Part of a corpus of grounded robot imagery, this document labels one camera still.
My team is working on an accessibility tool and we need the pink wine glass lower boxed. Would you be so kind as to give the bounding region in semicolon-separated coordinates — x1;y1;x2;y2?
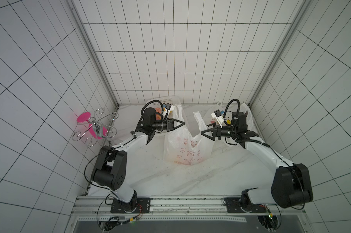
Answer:
88;124;107;140

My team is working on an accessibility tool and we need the white bag cartoon print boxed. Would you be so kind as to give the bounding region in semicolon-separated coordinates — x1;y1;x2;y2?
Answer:
203;101;254;132

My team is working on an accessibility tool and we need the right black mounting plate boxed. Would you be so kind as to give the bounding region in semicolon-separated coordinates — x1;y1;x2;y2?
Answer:
223;197;266;214

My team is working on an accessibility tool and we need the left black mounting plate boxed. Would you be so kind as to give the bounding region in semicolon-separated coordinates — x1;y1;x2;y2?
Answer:
110;198;151;214

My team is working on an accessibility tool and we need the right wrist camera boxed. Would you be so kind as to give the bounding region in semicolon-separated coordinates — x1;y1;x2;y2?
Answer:
211;110;224;128

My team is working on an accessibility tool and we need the pink peach back left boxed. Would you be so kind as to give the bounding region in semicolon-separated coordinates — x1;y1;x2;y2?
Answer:
155;108;163;114

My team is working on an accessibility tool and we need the pink wine glass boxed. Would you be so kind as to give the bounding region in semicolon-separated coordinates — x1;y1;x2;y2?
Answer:
88;124;107;140
76;112;91;123

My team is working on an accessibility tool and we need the white bag red lettering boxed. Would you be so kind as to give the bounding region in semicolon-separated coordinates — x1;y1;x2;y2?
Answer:
163;104;215;166

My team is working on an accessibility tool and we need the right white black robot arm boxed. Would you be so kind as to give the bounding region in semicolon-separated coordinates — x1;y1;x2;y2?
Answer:
201;110;313;213

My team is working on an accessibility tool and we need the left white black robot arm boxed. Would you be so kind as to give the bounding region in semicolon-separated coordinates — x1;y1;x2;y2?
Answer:
91;107;185;213

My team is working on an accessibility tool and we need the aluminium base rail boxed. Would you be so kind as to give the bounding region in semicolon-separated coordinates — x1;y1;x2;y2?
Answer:
66;196;313;233

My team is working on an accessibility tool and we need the chrome wire glass rack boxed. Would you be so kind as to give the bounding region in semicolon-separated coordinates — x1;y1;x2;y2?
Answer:
71;108;119;147

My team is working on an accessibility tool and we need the black mounting plate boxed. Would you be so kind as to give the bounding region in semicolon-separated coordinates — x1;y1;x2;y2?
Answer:
110;198;151;214
223;197;266;214

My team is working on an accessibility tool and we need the pink wine glass upper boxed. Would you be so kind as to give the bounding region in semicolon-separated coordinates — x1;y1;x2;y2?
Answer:
76;112;91;123

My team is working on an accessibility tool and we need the white perforated plastic basket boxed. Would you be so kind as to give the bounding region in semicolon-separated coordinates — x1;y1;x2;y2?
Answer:
141;96;188;133

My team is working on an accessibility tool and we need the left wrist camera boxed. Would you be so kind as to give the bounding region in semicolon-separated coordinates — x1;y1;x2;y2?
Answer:
163;103;174;116

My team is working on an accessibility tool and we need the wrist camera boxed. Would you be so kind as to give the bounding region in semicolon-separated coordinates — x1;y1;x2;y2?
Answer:
163;103;174;116
211;110;224;128

